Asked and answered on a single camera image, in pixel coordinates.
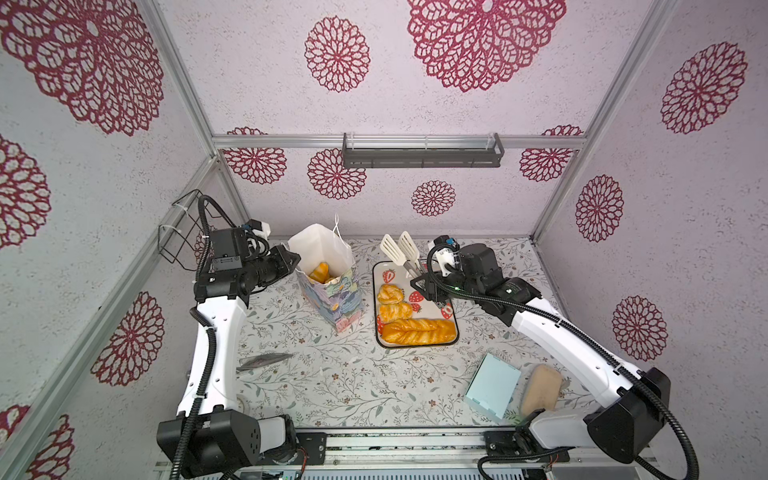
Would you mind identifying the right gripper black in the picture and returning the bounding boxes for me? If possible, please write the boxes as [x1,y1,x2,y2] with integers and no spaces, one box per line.
[410,268,483,306]

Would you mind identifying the metal tongs with white tips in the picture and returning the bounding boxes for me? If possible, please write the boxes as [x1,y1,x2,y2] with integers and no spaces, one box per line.
[380,231,430,298]

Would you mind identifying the floral paper bag white interior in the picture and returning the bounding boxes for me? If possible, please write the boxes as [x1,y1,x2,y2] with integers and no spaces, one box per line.
[287,216,363,333]

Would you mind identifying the knotted bread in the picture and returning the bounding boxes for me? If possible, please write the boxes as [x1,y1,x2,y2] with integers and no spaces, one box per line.
[377,284,404,305]

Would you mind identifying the bread roll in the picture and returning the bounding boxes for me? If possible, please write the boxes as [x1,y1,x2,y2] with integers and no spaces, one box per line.
[309,262,331,284]

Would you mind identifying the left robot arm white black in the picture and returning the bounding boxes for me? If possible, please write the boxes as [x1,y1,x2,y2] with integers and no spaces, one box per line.
[156,194,301,479]

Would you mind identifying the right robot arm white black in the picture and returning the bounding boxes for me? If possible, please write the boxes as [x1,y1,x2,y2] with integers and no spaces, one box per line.
[411,235,701,479]

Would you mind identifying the flaky pastry bread left front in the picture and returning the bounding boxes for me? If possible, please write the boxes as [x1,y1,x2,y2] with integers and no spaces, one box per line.
[378,302,413,324]

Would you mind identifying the long braided bread loaf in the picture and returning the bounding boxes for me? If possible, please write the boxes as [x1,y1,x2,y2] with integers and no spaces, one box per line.
[381,319,458,346]

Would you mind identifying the white tray with black rim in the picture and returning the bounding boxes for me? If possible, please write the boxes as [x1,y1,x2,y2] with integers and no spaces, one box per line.
[372,261,459,349]

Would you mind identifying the mint green box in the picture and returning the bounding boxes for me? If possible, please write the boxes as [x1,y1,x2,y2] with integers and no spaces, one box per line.
[464,353,522,423]

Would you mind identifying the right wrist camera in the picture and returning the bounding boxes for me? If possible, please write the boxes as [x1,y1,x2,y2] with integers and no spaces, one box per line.
[433,235,460,277]

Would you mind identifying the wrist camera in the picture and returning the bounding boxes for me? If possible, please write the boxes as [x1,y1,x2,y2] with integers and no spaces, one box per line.
[210,219,271,272]
[433,235,460,277]

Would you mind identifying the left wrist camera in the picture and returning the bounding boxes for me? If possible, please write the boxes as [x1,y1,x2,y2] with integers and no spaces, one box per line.
[210,219,271,272]

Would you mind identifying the black wire wall rack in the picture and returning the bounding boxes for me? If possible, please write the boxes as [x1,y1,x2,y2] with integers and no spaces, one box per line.
[156,189,203,273]

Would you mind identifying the black wall shelf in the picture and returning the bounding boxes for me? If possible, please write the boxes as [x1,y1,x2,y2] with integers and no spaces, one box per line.
[341,134,505,169]

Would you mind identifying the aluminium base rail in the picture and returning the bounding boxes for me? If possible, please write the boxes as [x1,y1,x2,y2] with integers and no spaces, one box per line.
[152,426,658,475]

